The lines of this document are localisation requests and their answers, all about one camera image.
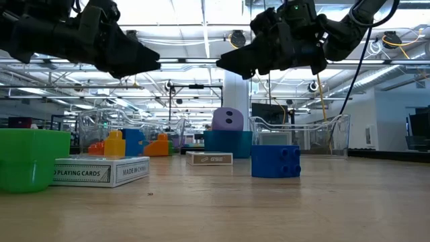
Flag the yellow toy block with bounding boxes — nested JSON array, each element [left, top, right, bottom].
[[103, 130, 127, 158]]

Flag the yellow cable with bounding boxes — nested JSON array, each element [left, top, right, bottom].
[[315, 72, 333, 152]]

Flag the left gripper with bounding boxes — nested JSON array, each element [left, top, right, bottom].
[[9, 0, 162, 81]]

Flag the black monitor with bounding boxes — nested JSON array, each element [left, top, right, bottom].
[[251, 102, 290, 125], [407, 106, 430, 152]]

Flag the playing card box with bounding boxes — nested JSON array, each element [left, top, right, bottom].
[[52, 155, 151, 188], [260, 131, 292, 147], [185, 151, 234, 167]]

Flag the black gantry stand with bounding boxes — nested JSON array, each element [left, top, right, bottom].
[[169, 84, 224, 131]]

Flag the purple foam die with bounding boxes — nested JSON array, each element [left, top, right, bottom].
[[211, 107, 245, 132]]

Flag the large blue toy block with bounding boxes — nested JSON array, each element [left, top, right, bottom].
[[120, 128, 148, 157]]

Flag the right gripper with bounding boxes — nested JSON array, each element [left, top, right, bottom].
[[216, 8, 329, 81]]

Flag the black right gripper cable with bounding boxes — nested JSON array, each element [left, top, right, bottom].
[[348, 0, 401, 30]]

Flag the orange toy brick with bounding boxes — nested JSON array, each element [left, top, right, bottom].
[[87, 141, 105, 156]]

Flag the green two-stud toy brick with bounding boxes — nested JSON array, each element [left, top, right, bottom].
[[0, 128, 72, 194]]

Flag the clear plastic bin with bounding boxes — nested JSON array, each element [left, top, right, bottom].
[[77, 108, 185, 157], [248, 114, 351, 159]]

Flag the orange toy block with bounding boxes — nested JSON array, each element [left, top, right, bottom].
[[143, 133, 170, 157]]

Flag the black hanging cable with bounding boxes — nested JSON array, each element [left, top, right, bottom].
[[329, 26, 372, 142]]

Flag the white pillar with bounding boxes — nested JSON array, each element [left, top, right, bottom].
[[223, 69, 252, 132]]

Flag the dark red box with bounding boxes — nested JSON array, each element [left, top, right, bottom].
[[8, 116, 33, 129]]

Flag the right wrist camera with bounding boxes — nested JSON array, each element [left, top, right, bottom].
[[280, 0, 318, 31]]

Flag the silver air duct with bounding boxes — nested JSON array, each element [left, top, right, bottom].
[[329, 65, 430, 98]]

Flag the teal plastic bin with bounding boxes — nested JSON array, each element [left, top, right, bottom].
[[203, 130, 253, 159]]

